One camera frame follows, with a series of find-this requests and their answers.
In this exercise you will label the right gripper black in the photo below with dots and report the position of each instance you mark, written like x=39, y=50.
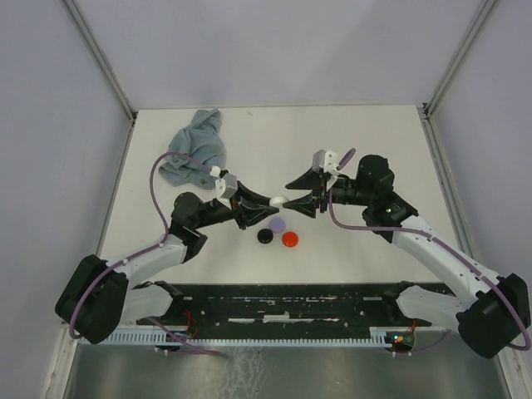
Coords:
x=311, y=180

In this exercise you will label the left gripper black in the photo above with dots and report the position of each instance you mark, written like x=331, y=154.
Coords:
x=245, y=215

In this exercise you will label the purple earbud charging case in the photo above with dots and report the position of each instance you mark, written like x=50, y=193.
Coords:
x=277, y=225

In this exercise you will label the black earbud charging case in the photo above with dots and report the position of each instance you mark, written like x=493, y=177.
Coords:
x=265, y=236

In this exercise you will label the orange earbud charging case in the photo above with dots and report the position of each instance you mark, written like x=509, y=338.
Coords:
x=290, y=239

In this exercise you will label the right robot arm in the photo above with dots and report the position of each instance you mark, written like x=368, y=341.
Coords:
x=488, y=311

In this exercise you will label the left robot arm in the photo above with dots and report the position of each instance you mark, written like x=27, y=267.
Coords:
x=103, y=294

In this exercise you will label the blue crumpled cloth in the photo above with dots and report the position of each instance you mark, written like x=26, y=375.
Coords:
x=200, y=141

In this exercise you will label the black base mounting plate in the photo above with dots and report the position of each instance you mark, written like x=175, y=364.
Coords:
x=323, y=309

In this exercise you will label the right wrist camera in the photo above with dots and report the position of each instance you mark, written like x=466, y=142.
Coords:
x=326, y=161

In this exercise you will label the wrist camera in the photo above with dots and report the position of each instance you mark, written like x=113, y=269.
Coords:
x=226, y=187
x=326, y=161

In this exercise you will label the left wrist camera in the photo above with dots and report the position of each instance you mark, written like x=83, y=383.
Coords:
x=226, y=187

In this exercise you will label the aluminium frame rail right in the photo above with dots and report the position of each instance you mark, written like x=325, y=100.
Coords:
x=454, y=204

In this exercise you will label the aluminium frame rail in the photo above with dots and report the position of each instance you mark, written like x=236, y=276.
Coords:
x=454, y=204
x=87, y=35

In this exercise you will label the aluminium frame rail left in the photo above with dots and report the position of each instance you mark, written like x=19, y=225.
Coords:
x=87, y=35

